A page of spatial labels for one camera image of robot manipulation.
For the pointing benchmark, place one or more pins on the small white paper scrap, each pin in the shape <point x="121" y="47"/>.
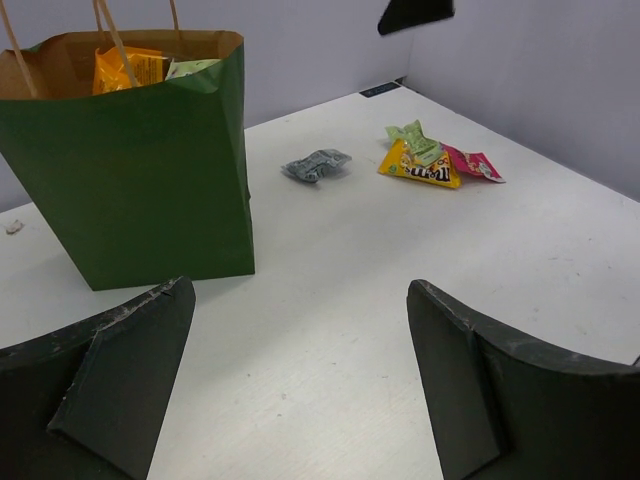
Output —
<point x="14" y="227"/>

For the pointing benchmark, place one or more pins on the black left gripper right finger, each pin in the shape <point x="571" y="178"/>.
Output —
<point x="504" y="404"/>

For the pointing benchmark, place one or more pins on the grey snack packet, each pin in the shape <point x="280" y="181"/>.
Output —
<point x="316" y="165"/>

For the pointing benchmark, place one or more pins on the green paper bag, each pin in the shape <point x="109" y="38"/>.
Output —
<point x="139" y="185"/>

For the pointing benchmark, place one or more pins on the blue label right corner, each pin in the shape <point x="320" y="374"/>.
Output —
<point x="380" y="89"/>

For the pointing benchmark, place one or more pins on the light green snack packet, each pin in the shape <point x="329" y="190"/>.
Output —
<point x="180" y="69"/>

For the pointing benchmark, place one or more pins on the yellow M&M's bag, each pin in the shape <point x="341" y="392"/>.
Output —
<point x="402" y="163"/>

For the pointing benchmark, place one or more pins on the orange candy bag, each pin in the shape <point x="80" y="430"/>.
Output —
<point x="111" y="73"/>

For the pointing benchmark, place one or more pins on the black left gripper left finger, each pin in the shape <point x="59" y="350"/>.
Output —
<point x="88" y="401"/>

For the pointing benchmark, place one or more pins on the pink candy packet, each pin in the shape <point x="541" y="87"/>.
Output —
<point x="474" y="164"/>

